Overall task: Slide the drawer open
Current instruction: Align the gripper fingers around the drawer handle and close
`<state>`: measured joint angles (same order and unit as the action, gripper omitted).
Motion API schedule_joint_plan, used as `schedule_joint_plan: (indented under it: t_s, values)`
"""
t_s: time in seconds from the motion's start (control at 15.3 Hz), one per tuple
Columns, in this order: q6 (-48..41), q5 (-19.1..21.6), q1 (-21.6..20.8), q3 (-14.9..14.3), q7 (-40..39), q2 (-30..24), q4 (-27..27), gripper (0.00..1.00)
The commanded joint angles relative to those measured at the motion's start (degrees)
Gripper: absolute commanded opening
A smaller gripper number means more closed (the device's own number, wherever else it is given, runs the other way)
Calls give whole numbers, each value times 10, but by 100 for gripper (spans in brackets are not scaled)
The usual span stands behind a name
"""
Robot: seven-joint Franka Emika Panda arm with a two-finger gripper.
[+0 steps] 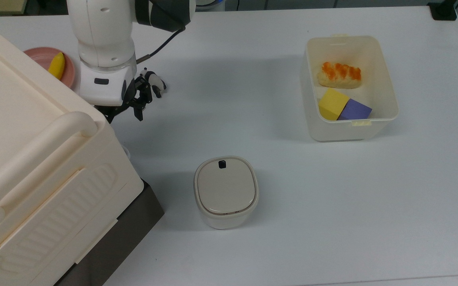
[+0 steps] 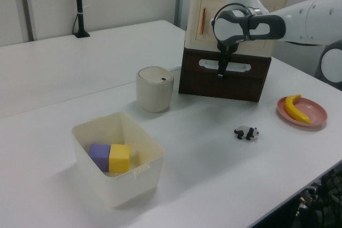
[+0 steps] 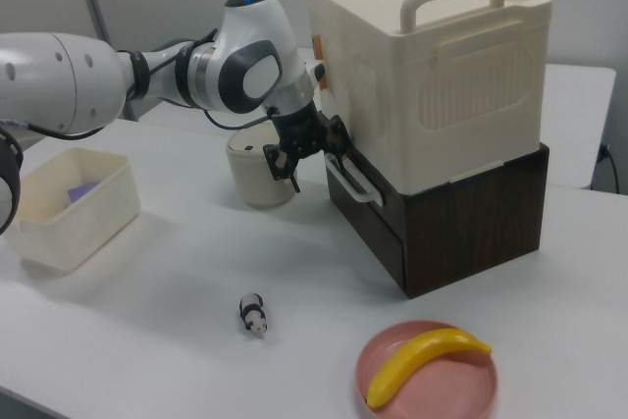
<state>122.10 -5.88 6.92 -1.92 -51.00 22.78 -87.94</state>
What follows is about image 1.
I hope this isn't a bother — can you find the white plastic bin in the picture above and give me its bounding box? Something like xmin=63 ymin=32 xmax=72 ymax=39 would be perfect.
xmin=301 ymin=34 xmax=399 ymax=142

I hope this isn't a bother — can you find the panda toy figure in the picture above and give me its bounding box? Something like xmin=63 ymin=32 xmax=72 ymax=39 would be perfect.
xmin=141 ymin=68 xmax=167 ymax=99

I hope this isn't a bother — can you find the toy bread with orange topping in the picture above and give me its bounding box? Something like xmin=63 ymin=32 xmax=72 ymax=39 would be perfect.
xmin=317 ymin=62 xmax=362 ymax=89

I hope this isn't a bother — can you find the yellow toy banana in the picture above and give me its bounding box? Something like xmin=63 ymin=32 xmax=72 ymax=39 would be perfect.
xmin=48 ymin=52 xmax=66 ymax=80

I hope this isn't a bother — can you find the yellow foam block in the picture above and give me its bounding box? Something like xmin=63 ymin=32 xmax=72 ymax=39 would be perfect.
xmin=318 ymin=88 xmax=350 ymax=121

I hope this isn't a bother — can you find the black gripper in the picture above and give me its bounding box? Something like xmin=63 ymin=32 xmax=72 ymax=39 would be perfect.
xmin=95 ymin=75 xmax=152 ymax=124

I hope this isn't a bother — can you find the purple foam block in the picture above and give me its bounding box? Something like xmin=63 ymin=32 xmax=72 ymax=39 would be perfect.
xmin=337 ymin=99 xmax=373 ymax=121

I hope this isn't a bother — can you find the pink plate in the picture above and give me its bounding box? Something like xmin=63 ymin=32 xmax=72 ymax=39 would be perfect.
xmin=23 ymin=47 xmax=76 ymax=89

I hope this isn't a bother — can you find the cream lidded trash can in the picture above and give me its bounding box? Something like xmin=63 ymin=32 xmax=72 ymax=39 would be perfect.
xmin=194 ymin=156 xmax=260 ymax=230

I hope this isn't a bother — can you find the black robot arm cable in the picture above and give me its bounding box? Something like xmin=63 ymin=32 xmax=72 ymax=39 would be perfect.
xmin=136 ymin=26 xmax=186 ymax=64

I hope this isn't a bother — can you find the cream plastic box with handles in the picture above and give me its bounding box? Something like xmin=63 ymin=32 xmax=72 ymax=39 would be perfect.
xmin=0 ymin=14 xmax=145 ymax=286

